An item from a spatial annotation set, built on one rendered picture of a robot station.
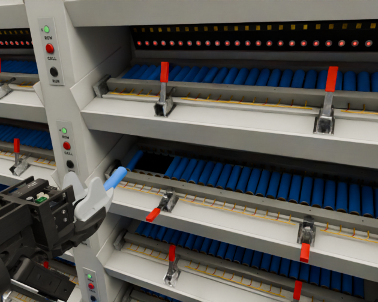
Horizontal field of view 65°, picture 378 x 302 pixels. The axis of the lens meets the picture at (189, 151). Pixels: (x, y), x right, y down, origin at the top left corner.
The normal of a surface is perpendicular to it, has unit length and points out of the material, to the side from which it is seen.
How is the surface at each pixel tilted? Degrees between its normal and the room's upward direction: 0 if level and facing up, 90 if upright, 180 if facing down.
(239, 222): 21
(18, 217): 90
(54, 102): 90
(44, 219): 90
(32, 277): 91
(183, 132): 111
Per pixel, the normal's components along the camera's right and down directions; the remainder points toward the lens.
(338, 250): -0.15, -0.74
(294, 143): -0.36, 0.65
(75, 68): 0.92, 0.14
